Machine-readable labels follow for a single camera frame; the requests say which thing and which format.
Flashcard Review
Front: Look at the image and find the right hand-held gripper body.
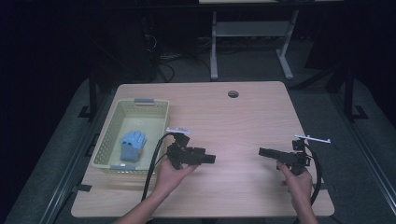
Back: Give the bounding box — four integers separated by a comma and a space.
277, 133, 332, 176

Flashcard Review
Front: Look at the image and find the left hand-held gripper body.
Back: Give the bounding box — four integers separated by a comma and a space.
165, 126, 202, 171

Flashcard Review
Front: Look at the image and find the pale yellow plastic basket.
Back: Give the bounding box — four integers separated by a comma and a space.
92, 97, 170, 175

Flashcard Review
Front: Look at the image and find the blue glove with white dots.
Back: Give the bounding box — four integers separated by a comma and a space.
120, 130, 148, 163

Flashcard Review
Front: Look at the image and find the person's left hand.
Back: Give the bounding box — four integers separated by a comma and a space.
151, 159, 199, 198

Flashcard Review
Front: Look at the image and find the person's right hand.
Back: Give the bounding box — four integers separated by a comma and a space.
276, 161, 314, 207

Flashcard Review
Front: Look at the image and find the black metal stand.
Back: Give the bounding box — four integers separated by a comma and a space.
77, 66, 100, 119
342, 64, 371, 123

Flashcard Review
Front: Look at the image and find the white metal rack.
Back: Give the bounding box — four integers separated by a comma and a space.
198, 0, 345, 81

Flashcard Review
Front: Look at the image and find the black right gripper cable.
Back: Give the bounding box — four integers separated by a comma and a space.
303, 143, 324, 224

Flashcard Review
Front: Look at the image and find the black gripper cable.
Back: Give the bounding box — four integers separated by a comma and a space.
140, 132, 176, 203
303, 143, 324, 224

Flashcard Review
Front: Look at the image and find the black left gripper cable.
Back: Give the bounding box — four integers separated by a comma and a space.
140, 132, 176, 203

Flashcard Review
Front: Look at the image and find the aluminium frame rail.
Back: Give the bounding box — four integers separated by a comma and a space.
329, 91, 396, 217
38, 90, 117, 224

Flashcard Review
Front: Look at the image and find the tangle of floor cables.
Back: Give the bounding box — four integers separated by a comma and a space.
144, 34, 213, 84

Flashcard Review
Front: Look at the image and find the black table bracket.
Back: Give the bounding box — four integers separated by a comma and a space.
71, 183, 93, 194

